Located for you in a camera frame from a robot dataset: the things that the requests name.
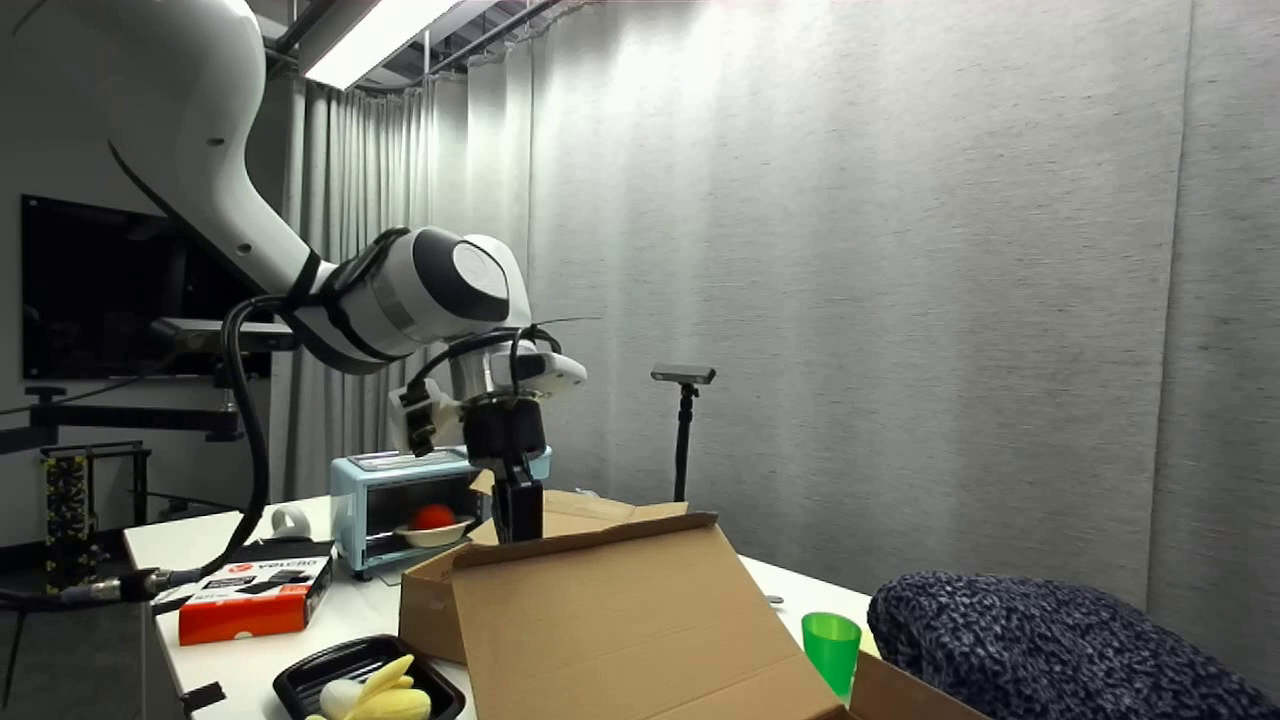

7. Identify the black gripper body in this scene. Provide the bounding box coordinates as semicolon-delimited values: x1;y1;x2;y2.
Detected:
457;395;553;491

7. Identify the brown cardboard box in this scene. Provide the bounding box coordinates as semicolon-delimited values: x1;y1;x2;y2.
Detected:
394;488;991;720

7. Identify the red printed box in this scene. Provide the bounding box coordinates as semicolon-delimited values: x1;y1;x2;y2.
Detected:
177;555;334;646

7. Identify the white dish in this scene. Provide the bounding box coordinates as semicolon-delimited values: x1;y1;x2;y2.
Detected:
392;515;478;551

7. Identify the light blue toaster oven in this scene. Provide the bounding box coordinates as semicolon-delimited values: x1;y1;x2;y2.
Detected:
329;442;557;579

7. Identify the yellow banana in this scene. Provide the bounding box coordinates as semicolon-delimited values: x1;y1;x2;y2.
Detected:
344;651;437;720

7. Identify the grey computer mouse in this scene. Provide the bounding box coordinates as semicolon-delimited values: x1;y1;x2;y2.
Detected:
268;505;317;543

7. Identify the black flat device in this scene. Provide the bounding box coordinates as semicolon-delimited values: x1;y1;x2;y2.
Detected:
232;535;334;565

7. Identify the black plastic tray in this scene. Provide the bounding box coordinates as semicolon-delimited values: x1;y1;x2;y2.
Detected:
272;632;466;720

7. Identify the green plastic cup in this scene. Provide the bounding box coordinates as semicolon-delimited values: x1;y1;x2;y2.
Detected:
800;608;869;700

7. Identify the grey curtain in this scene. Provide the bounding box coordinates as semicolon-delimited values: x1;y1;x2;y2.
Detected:
286;0;1280;671

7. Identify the ceiling light panel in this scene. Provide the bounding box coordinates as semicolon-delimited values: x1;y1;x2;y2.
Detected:
300;0;463;97

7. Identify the black monitor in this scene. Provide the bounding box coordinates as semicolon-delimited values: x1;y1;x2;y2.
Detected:
17;193;295;384

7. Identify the black equipment rack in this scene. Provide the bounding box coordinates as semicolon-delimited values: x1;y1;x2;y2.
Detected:
24;438;153;597

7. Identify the dark blue fuzzy cushion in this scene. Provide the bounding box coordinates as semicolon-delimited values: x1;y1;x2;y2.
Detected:
869;572;1280;720

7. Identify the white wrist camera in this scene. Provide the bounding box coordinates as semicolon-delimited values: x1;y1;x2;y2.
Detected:
512;349;593;399

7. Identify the white cable connector block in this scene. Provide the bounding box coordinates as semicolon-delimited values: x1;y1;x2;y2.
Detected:
389;377;451;461

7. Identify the black camera stand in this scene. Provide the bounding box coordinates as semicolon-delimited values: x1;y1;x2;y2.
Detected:
668;380;698;507

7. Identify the black camera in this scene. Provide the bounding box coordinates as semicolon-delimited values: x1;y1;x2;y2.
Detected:
649;361;720;390

